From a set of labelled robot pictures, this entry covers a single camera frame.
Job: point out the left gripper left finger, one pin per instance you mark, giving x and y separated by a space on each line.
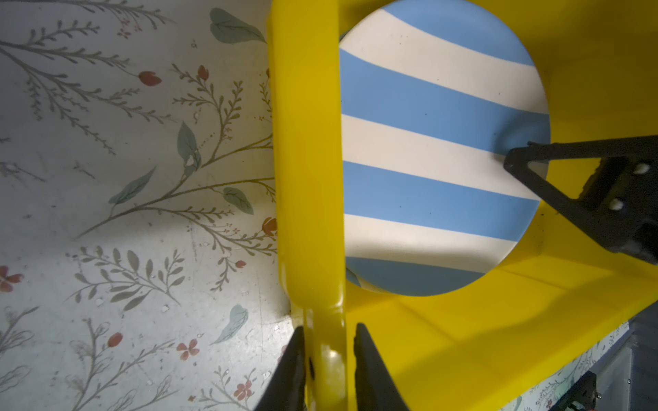
286 390

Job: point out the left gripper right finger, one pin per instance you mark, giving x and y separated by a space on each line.
375 389

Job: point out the blue white striped plate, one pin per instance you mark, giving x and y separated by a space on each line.
351 277

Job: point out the yellow plastic bin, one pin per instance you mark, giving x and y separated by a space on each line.
308 154

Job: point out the floral table mat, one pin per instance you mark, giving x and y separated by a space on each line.
138 234

